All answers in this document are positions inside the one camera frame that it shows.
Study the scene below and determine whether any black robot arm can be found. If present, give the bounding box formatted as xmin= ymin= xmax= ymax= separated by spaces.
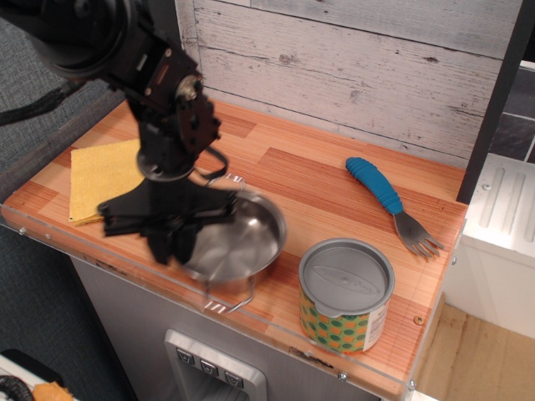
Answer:
xmin=1 ymin=1 xmax=237 ymax=264

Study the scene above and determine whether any silver metal pot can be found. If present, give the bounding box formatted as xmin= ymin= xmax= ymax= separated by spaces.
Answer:
xmin=184 ymin=173 xmax=287 ymax=313

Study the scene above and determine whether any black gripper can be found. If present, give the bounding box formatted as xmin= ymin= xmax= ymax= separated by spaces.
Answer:
xmin=97 ymin=179 xmax=238 ymax=265

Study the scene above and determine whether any dark grey right post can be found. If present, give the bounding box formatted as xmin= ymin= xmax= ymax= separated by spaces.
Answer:
xmin=456 ymin=0 xmax=534 ymax=205

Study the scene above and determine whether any can with grey lid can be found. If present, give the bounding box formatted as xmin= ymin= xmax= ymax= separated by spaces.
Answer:
xmin=298 ymin=238 xmax=395 ymax=354

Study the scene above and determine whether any yellow folded cloth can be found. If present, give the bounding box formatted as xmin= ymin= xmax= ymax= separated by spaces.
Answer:
xmin=69 ymin=140 xmax=144 ymax=226

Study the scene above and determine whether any grey dispenser panel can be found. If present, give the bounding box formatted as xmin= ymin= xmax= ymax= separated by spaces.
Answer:
xmin=165 ymin=329 xmax=268 ymax=400

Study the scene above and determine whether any black cable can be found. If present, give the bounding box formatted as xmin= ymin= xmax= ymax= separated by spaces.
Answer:
xmin=0 ymin=79 xmax=84 ymax=126

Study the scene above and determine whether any orange sponge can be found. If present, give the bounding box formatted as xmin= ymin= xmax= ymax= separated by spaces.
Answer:
xmin=32 ymin=382 xmax=74 ymax=401

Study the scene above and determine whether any white toy sink unit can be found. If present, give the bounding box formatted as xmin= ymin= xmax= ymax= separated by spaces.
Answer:
xmin=442 ymin=61 xmax=534 ymax=337

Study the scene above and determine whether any blue handled fork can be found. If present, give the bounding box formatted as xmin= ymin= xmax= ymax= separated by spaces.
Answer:
xmin=345 ymin=157 xmax=444 ymax=258

